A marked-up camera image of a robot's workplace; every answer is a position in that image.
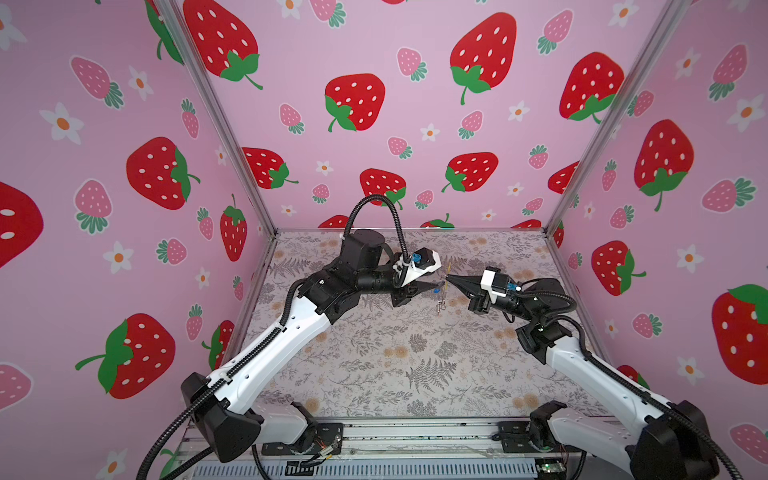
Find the grey strap keyring yellow clasp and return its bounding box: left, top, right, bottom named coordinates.
left=436, top=283, right=448, bottom=316

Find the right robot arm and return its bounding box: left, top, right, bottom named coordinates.
left=447, top=269, right=722, bottom=479

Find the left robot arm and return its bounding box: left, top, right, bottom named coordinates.
left=182, top=229, right=441, bottom=463

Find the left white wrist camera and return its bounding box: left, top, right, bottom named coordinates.
left=393, top=247, right=442, bottom=288

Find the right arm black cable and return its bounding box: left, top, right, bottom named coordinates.
left=509, top=278, right=745, bottom=480

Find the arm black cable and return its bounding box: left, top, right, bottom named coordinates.
left=509, top=278, right=745, bottom=480
left=341, top=194, right=412, bottom=265

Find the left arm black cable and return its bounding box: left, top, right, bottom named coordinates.
left=341, top=194, right=412, bottom=265

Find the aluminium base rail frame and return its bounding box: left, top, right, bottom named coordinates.
left=181, top=409, right=638, bottom=479

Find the right corner aluminium post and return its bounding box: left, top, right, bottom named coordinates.
left=544, top=0, right=690, bottom=240

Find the corner aluminium post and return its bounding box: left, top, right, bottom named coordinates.
left=157, top=0, right=278, bottom=239
left=544, top=0, right=690, bottom=240

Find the left corner aluminium post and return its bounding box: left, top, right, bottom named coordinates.
left=157, top=0, right=278, bottom=239

